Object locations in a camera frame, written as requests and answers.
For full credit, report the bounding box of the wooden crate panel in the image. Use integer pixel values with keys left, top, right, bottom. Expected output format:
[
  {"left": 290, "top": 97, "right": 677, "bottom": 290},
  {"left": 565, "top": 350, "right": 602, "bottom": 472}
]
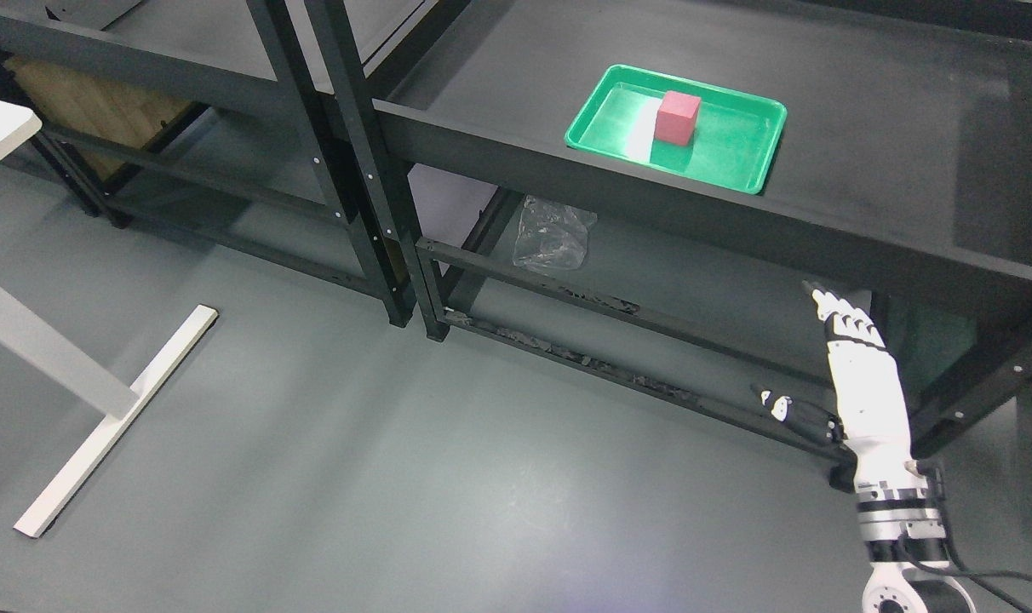
[{"left": 3, "top": 55, "right": 208, "bottom": 152}]

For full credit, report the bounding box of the black metal shelf rack centre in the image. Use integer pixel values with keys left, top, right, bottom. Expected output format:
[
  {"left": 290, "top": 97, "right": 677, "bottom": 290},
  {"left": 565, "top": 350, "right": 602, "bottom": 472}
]
[{"left": 311, "top": 1, "right": 1032, "bottom": 456}]

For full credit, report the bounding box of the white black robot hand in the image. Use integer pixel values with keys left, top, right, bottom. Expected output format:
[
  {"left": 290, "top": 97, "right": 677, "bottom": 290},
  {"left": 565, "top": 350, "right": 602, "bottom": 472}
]
[{"left": 754, "top": 282, "right": 927, "bottom": 497}]

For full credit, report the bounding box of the white standing desk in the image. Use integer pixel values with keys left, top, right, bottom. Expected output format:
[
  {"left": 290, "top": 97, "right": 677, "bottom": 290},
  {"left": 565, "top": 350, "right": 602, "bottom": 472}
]
[{"left": 0, "top": 94, "right": 220, "bottom": 539}]

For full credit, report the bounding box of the green plastic tray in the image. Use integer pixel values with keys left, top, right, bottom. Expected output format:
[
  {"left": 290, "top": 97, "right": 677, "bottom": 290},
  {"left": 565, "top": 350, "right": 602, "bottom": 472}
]
[{"left": 565, "top": 65, "right": 788, "bottom": 194}]

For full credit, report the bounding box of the black metal shelf rack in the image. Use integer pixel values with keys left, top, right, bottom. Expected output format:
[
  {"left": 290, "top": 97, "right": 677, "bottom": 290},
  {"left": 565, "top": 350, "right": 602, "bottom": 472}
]
[
  {"left": 0, "top": 1, "right": 414, "bottom": 326},
  {"left": 311, "top": 1, "right": 1032, "bottom": 456}
]

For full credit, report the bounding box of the clear plastic bag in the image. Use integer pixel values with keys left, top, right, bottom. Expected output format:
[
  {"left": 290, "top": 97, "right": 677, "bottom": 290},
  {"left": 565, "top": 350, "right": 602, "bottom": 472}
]
[{"left": 512, "top": 195, "right": 599, "bottom": 275}]

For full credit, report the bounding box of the pink red cube block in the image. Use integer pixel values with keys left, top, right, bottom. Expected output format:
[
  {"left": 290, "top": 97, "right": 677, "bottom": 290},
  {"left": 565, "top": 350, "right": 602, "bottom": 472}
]
[{"left": 653, "top": 90, "right": 702, "bottom": 146}]

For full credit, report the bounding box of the black metal shelf rack left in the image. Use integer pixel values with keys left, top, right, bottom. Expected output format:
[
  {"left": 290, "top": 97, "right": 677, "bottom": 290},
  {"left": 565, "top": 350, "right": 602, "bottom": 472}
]
[{"left": 0, "top": 1, "right": 414, "bottom": 326}]

